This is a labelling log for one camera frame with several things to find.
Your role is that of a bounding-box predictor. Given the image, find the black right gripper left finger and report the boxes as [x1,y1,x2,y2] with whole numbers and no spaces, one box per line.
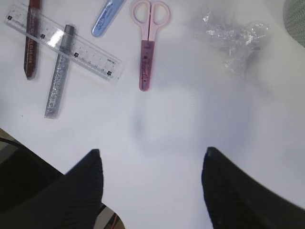
[0,149,103,229]

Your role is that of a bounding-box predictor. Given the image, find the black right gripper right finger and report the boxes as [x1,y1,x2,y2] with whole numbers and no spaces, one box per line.
[201,147,305,229]

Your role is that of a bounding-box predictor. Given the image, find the clear plastic sheet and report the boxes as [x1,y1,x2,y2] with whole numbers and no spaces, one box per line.
[203,11,270,77]

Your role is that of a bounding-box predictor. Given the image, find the pink capped scissors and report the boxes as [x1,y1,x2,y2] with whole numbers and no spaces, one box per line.
[131,0,171,92]

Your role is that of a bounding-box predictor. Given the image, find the silver glitter pen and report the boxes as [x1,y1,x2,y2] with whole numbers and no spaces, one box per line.
[44,25,75,119]

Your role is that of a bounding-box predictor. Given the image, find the red glitter pen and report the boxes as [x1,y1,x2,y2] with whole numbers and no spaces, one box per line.
[24,0,41,80]

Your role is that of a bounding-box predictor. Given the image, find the clear plastic ruler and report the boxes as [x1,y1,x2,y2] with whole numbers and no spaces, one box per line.
[4,2,123,84]

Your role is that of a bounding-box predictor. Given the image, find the green woven plastic basket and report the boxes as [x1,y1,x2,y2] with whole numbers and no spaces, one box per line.
[283,0,305,47]

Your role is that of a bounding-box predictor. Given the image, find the blue capped scissors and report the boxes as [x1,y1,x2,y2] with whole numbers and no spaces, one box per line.
[91,0,125,37]

